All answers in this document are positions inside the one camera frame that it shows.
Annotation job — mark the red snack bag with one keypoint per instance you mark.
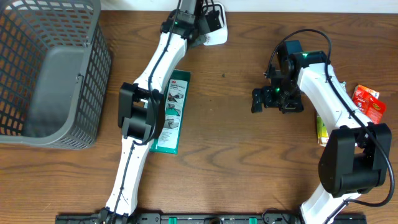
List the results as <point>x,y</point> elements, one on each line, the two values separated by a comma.
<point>367,100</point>

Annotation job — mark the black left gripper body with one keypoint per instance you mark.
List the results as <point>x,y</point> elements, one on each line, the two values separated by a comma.
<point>196,40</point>

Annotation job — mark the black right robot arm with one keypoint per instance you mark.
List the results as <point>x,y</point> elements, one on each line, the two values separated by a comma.
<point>355,159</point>

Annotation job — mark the mint wet wipes pack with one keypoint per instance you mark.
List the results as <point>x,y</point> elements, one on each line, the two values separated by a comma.
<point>343,85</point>

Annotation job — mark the white barcode scanner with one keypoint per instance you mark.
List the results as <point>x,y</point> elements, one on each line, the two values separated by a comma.
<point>216,31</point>

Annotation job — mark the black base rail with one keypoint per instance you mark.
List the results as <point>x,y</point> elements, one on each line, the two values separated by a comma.
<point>156,218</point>

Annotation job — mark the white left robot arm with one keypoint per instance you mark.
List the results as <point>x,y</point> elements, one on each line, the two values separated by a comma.
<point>141,112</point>

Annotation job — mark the green white 3M package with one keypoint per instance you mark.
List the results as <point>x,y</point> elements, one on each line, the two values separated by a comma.
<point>176,95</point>

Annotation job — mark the green tea drink carton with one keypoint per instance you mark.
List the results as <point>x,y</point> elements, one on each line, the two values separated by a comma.
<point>322,133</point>

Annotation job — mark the grey plastic mesh basket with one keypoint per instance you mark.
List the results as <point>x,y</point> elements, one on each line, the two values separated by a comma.
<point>55,66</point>

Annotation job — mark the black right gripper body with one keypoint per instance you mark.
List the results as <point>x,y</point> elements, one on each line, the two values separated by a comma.
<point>285,97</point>

